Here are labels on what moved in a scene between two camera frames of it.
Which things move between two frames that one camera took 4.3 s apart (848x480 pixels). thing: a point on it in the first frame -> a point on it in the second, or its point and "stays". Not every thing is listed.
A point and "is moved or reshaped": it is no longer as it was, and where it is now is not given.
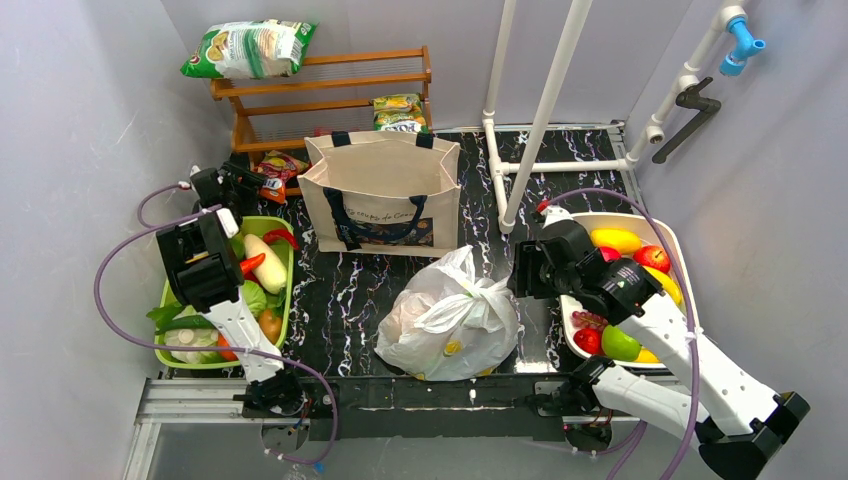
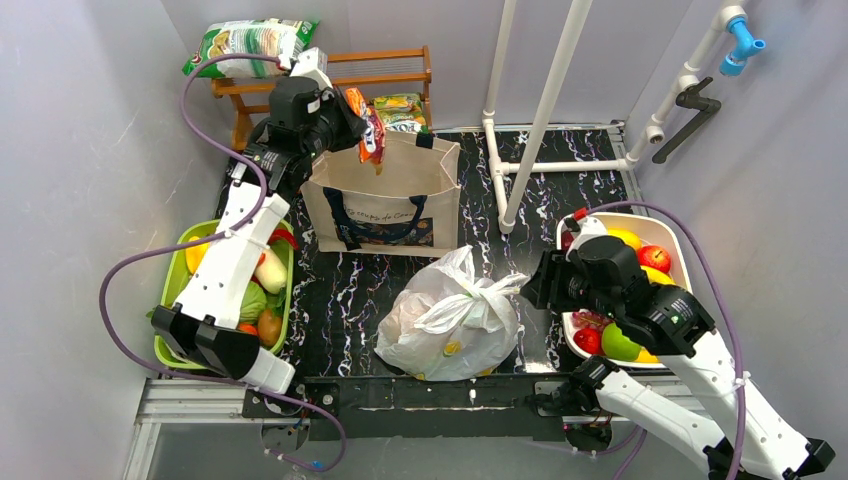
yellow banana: x=669 y=285 stays
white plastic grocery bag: x=449 y=325 stays
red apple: x=653 y=256 stays
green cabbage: x=257 y=299 stays
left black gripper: x=221 y=183 -> x=351 y=124
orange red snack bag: x=274 y=170 is moved or reshaped
